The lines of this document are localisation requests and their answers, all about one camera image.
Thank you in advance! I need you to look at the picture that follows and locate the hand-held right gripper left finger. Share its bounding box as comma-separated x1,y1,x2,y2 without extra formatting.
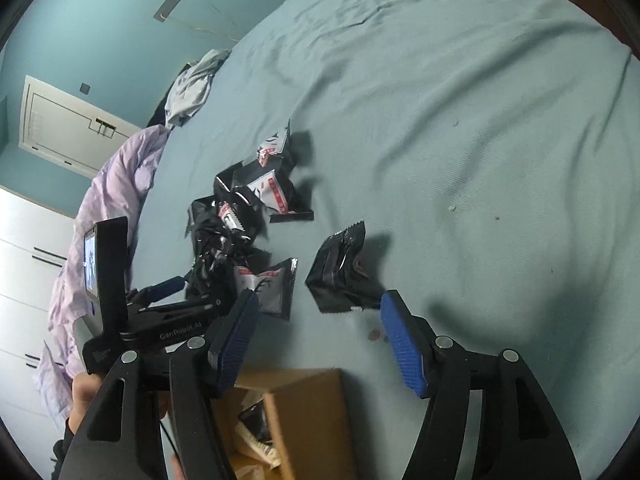
52,289,262,480

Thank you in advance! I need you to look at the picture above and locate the person's left hand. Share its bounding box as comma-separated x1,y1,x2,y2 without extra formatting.
68,373,109,435

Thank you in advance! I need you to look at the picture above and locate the teal bed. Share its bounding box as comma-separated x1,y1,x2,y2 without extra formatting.
125,0,640,480

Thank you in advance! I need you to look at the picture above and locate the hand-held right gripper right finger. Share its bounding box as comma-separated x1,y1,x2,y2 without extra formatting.
379,289,583,480

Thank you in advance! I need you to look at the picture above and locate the white wardrobe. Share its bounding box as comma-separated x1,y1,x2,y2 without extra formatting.
0,185,77,461

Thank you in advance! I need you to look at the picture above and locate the white door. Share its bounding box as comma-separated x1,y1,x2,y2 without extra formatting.
19,75,143,179

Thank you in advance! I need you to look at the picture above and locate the grey clothing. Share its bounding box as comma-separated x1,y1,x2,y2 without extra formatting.
164,49,232,131

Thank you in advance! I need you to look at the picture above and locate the lilac blanket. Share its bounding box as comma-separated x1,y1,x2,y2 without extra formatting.
32,125,172,421

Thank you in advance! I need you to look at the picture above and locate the cardboard box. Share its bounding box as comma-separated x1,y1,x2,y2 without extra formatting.
210,367,353,480

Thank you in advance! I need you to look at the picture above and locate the silver wall fixture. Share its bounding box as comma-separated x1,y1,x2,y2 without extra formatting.
153,0,195,24

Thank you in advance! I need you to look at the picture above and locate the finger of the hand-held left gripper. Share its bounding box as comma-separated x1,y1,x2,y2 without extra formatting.
131,275,189,307
149,296,237,318

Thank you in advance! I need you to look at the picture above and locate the dark blue object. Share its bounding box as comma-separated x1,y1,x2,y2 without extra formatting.
146,94,172,129

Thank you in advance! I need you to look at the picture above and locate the pile of black snack packets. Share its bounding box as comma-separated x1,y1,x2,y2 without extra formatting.
184,120,316,323

